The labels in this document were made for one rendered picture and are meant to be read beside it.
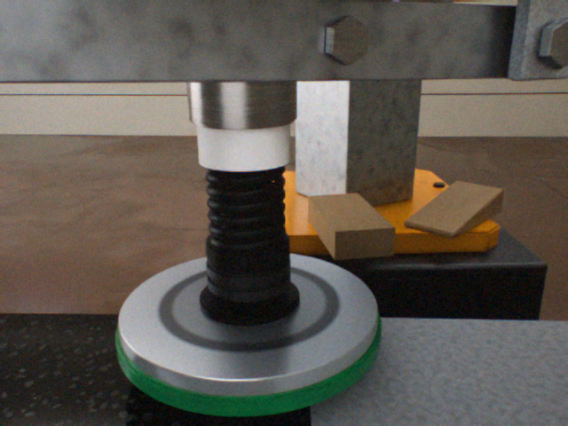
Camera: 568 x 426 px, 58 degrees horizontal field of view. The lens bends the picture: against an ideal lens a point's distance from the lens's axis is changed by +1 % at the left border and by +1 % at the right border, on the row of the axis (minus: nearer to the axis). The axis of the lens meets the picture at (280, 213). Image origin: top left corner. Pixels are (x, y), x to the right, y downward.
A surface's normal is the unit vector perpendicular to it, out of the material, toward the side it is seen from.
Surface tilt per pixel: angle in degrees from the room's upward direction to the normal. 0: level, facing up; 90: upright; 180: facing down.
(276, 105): 90
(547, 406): 0
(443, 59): 90
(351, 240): 90
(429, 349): 0
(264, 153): 90
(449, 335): 0
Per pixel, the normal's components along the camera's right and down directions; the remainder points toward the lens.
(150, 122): -0.09, 0.32
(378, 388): -0.01, -0.95
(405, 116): 0.52, 0.27
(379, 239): 0.16, 0.32
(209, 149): -0.66, 0.25
